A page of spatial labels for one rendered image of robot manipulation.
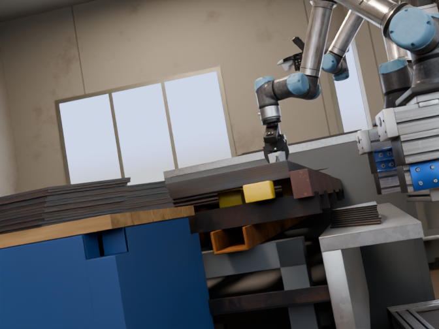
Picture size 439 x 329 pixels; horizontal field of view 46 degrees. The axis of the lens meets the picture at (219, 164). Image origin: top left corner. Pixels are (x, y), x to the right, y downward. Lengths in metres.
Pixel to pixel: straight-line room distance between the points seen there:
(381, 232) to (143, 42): 4.68
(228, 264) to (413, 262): 1.65
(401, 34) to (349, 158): 1.20
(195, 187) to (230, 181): 0.09
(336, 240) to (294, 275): 0.18
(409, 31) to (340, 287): 0.85
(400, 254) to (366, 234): 1.69
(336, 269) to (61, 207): 0.55
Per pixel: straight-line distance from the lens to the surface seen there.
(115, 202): 0.88
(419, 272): 2.77
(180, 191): 1.21
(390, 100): 2.23
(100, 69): 5.60
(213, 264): 1.25
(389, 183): 2.17
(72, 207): 0.86
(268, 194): 1.11
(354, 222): 1.25
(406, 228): 1.07
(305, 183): 1.11
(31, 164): 5.75
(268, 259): 1.22
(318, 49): 1.93
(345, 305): 1.09
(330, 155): 2.74
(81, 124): 5.54
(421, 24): 1.64
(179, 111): 5.25
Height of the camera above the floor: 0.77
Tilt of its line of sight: 5 degrees up
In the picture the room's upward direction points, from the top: 10 degrees counter-clockwise
